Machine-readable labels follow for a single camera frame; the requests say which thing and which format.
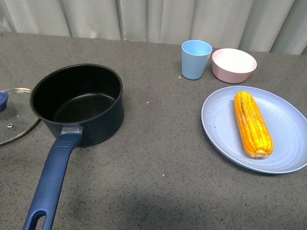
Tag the yellow corn cob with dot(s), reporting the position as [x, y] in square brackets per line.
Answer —
[255, 135]

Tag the glass lid with blue knob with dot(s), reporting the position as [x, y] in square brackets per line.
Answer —
[16, 115]

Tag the dark blue saucepan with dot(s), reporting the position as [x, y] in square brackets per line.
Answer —
[82, 106]

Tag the light blue cup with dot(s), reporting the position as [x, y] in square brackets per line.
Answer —
[194, 58]

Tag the pink bowl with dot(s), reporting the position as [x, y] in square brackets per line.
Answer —
[232, 65]

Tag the light blue plate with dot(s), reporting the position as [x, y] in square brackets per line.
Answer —
[287, 126]

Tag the white curtain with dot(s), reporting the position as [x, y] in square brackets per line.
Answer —
[278, 26]

